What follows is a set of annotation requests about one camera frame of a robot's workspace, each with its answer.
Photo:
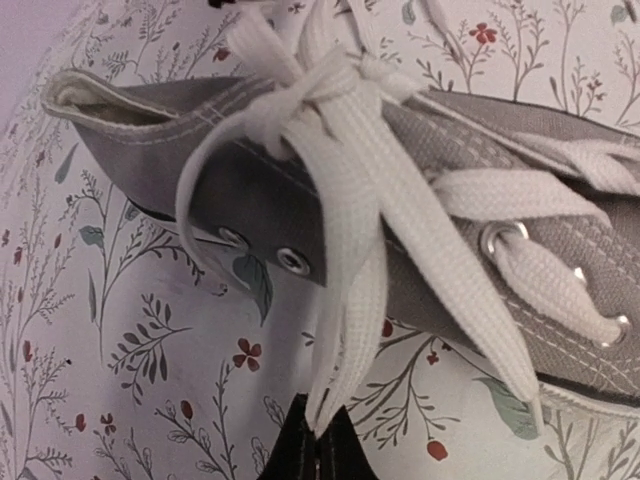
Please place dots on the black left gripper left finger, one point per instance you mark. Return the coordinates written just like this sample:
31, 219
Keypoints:
293, 456

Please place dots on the grey sneaker with white laces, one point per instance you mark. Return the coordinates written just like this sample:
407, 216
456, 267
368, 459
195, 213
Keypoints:
515, 227

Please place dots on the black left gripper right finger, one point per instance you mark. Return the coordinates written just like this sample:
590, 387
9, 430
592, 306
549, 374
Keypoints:
340, 455

